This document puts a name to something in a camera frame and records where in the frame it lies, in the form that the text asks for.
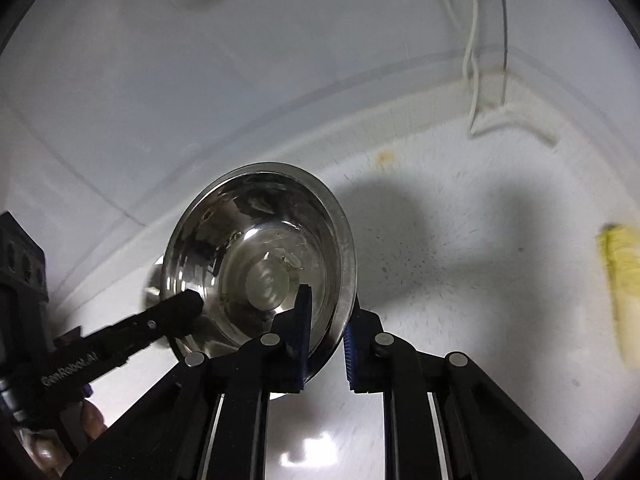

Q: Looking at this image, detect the small steel bowl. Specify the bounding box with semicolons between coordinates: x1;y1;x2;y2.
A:
156;162;357;378

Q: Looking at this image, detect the left hand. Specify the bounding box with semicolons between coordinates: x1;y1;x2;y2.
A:
15;400;107;479

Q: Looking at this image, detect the yellow napa cabbage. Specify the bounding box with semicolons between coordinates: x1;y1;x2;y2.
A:
597;224;639;370

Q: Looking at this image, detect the white power cable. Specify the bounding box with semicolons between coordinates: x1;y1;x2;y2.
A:
432;0;514;137

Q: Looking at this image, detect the black power cable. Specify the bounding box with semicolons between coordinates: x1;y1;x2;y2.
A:
491;0;511;109

